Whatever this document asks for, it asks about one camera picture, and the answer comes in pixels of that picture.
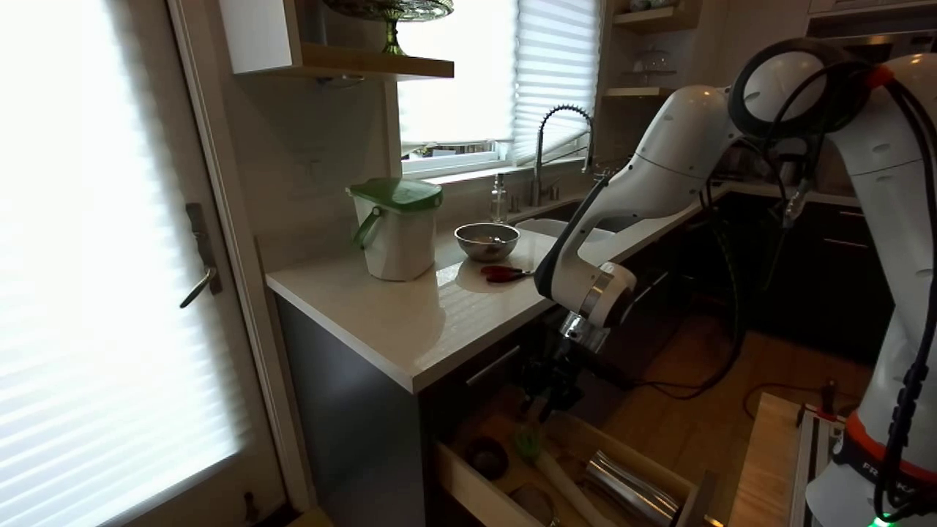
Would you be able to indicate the metal utensils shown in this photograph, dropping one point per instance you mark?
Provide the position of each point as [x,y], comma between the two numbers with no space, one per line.
[635,486]

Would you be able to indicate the black round item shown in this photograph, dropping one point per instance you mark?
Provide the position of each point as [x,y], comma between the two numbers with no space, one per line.
[484,457]

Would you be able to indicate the metal bowl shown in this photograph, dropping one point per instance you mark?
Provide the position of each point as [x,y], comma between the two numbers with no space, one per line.
[484,242]

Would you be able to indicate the metal sink faucet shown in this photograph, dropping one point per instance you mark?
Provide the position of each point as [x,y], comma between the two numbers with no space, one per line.
[557,148]

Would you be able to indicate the white bin with green lid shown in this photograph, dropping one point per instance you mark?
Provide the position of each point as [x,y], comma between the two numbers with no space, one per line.
[398,232]

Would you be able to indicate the aluminium frame rail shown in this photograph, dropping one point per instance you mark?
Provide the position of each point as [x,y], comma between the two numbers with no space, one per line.
[815,457]

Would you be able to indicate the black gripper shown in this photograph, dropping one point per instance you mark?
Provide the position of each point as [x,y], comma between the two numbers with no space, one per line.
[562,375]

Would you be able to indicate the open wooden drawer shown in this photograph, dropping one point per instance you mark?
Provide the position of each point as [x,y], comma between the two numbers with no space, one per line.
[562,479]

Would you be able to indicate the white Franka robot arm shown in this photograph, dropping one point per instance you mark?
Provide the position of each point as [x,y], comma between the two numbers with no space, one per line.
[676,148]

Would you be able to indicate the glass cake stand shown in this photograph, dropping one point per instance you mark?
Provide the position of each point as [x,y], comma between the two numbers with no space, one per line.
[395,17]

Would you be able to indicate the small green object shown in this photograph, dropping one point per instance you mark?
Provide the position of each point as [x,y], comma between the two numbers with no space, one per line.
[528,447]

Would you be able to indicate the window blind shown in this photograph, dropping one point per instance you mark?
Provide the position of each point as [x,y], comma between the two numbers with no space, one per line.
[551,74]

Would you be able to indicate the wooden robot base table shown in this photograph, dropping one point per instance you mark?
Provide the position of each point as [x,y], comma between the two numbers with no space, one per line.
[767,464]

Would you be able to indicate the wooden wall shelf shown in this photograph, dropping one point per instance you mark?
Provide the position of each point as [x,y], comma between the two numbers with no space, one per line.
[332,47]

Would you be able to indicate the clear soap dispenser bottle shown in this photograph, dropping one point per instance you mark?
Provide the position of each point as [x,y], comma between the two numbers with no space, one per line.
[499,201]

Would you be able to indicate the kitchen sink basin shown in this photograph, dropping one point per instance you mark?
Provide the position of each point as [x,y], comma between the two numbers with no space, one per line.
[557,220]

